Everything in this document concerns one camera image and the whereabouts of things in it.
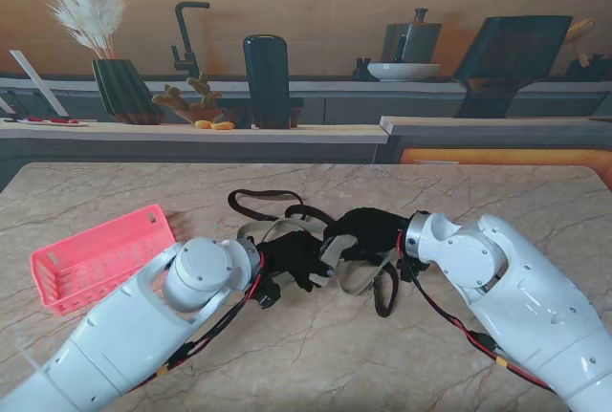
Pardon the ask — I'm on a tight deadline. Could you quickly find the white leaning board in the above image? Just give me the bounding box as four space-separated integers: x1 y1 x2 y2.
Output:
9 49 71 118

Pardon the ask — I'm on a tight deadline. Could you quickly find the beige woven belt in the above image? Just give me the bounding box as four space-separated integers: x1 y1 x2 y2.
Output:
236 218 383 296

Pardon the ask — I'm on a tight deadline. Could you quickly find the red black arm cable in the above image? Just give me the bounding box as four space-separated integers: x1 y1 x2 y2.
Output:
396 232 558 394
126 251 269 394

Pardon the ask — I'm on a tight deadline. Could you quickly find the tall black cylinder container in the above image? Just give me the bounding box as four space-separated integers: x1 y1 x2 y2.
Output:
242 34 292 130

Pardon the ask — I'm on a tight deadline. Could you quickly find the yellow wooden spatula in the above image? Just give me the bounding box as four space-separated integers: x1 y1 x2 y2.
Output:
566 17 597 67

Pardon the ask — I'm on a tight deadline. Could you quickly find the white ceramic bowl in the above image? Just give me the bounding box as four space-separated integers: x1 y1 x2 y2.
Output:
366 62 442 82

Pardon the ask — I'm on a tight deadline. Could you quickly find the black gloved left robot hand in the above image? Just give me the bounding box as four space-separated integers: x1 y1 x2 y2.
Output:
257 230 334 293

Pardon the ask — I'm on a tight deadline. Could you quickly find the black kitchen faucet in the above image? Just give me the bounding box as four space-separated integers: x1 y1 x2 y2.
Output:
171 1 211 79

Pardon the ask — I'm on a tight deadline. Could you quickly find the plate with red food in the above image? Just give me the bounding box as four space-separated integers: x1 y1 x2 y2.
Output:
16 116 91 128

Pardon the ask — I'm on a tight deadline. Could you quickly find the dark ribbed vase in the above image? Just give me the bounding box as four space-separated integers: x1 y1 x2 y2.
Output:
91 58 162 125

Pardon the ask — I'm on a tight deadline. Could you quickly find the dark brown woven belt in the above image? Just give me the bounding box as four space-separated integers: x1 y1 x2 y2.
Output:
226 188 401 318

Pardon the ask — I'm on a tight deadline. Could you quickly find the dark low tray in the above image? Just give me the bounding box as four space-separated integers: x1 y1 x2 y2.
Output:
217 96 306 129

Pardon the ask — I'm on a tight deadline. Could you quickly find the pink plastic storage basket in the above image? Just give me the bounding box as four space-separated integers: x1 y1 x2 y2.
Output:
30 204 177 316

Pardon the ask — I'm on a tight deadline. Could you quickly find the cactus plant in bowl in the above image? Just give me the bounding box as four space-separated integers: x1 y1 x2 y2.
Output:
151 71 226 125

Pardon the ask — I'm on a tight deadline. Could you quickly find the grey kitchen counter wood top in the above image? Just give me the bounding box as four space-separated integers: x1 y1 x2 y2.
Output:
0 75 612 191

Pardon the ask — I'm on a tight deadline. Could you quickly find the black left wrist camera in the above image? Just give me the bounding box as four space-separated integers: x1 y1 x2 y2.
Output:
248 282 283 311

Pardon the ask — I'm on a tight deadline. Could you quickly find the white pampas grass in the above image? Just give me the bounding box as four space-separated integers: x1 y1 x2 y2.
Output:
0 0 130 60

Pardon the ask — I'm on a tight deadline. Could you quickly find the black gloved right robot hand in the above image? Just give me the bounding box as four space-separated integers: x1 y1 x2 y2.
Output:
322 207 415 270

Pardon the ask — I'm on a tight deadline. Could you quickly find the red black left arm cable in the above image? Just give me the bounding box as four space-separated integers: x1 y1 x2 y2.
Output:
126 251 269 394

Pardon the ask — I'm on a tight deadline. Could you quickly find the red black right arm cable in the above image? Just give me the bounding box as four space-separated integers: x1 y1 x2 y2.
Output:
396 232 558 394

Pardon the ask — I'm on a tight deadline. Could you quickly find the dark tilted panel stand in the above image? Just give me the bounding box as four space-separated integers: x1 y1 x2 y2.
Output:
451 14 574 119

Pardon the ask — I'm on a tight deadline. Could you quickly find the grey ceramic jug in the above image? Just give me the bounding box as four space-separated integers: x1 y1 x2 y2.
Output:
382 7 444 65

